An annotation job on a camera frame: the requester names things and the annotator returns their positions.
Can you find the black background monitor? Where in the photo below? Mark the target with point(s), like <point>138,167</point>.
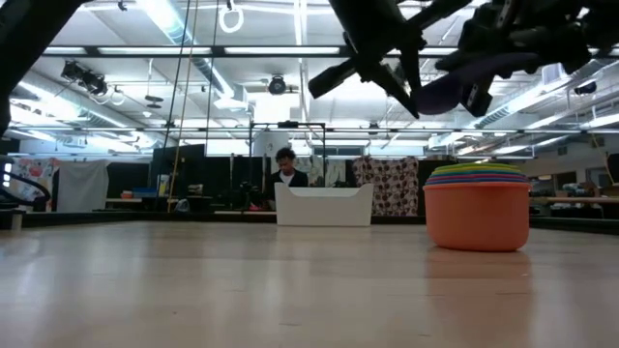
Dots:
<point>614,169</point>

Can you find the floral cloth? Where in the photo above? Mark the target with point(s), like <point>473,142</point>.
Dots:
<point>36,171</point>

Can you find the round black ceiling fixture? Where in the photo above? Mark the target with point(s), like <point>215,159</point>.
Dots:
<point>277,86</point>

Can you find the black metal table frame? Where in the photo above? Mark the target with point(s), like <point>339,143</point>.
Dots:
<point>145,218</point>

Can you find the dark blue measuring cup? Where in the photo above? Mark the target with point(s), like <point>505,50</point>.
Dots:
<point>437,96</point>

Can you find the small black spotlight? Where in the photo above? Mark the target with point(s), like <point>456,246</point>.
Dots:
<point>585,88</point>

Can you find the person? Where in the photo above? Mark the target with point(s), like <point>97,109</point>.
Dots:
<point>287,176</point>

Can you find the silver air duct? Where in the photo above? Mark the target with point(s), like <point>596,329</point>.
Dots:
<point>72,113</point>

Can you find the black background rig frame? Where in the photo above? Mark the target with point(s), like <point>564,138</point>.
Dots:
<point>287,124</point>

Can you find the black track spotlights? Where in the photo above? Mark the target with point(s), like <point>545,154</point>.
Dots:
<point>94,84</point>

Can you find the orange measuring cup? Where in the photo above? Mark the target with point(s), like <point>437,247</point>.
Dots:
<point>476,217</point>

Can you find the black overhead light bar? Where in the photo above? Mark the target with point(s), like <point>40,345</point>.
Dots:
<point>242,50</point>

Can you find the grey cloth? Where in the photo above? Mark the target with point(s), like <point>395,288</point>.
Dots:
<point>82,186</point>

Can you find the blue storage bin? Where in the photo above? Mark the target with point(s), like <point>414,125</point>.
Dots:
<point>145,193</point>

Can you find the black partition panel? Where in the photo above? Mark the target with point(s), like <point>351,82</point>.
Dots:
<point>191,164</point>
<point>423,198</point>

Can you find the wooden background table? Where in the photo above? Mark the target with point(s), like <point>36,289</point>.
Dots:
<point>580,199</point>

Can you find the white plastic basket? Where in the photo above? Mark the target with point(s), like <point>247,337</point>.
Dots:
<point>321,208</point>

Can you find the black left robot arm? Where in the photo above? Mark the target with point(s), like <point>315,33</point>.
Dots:
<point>24,38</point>

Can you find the green measuring cup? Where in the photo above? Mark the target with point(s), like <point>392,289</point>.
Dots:
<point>476,165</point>

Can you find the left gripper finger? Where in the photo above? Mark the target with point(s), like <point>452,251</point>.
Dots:
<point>401,92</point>
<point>333,79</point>

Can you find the white ceiling vent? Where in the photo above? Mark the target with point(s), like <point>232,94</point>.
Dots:
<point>551,75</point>

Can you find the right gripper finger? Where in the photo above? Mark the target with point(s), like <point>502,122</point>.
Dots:
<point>476,99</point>

